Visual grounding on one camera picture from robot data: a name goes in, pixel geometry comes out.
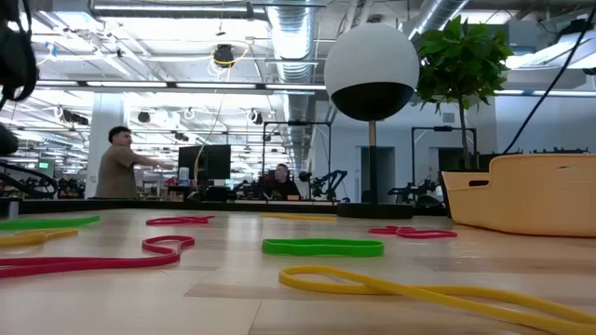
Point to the green rubber band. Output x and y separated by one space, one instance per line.
321 251
46 222

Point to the yellow rubber band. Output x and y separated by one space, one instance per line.
28 239
372 285
298 217

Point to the red rubber band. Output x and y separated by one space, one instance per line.
93 263
163 222
419 234

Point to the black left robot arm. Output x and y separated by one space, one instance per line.
16 56

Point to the orange plastic bin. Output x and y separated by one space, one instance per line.
535 200

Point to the person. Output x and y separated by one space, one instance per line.
116 172
281 186

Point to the white container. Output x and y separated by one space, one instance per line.
184 176

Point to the black computer monitor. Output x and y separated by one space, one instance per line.
214 163

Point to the white globe table lamp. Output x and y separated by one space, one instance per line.
372 56

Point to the green potted plant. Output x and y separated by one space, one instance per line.
456 51

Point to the black ceiling camera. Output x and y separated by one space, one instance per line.
224 55

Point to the black background frame stand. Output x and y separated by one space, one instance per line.
442 128
298 123

